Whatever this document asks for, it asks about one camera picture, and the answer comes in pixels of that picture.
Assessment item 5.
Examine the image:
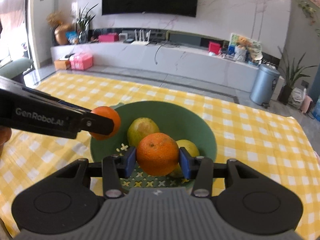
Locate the left hand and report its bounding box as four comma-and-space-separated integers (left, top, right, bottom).
0, 126, 12, 155

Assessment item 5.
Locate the yellow lemon right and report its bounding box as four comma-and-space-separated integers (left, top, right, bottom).
169, 139, 200, 178

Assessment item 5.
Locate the green sofa cushion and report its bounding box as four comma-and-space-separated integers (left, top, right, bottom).
0, 57, 33, 79

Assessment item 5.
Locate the green-yellow lemon left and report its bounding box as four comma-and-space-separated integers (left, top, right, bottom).
127, 117, 160, 147

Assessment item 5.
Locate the green colander bowl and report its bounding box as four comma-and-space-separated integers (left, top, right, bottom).
90, 101, 217, 191

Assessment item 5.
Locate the yellow checkered tablecloth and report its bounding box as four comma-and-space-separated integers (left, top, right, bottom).
1, 73, 319, 239

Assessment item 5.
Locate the orange box on floor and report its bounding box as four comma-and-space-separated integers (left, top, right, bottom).
54, 60, 71, 70

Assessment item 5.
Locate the pink storage box on floor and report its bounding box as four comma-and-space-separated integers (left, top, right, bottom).
69, 53, 93, 71

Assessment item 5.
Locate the bronze vase with dried flowers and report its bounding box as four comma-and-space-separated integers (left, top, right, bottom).
46, 11, 73, 46

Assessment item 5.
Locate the pink box on cabinet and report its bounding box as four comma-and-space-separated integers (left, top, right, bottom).
98, 33, 119, 42

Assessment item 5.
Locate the green potted plant left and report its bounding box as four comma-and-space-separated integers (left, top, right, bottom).
76, 3, 98, 44

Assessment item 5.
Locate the white wifi router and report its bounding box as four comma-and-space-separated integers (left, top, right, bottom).
131, 29, 151, 46

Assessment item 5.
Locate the white marble TV cabinet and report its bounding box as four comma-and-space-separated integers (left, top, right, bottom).
50, 42, 258, 92

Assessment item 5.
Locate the white plastic bag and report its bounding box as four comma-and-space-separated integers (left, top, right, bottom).
288, 88, 306, 109

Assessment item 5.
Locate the red box on cabinet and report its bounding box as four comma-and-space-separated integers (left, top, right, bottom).
208, 41, 221, 55

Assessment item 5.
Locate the pink bag on floor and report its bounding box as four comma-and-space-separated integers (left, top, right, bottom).
300, 95, 313, 114

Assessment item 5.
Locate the plush toy bouquet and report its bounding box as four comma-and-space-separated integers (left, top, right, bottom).
227, 33, 263, 64

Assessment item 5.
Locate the blue water jug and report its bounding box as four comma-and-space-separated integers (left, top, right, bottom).
312, 96, 320, 121

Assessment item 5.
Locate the potted plant right floor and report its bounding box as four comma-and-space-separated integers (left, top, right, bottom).
278, 46, 316, 105

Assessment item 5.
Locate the hanging ivy plant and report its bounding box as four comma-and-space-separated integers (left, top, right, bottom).
296, 0, 319, 37

